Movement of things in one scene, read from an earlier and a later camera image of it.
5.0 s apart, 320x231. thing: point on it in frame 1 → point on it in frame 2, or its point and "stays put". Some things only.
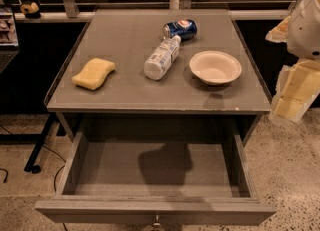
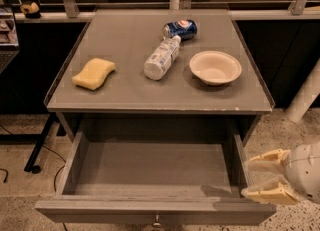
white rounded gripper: x=304 y=33 → x=304 y=171
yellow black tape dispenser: x=31 y=11 stays put
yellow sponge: x=94 y=73 stays put
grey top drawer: x=157 y=178 stays put
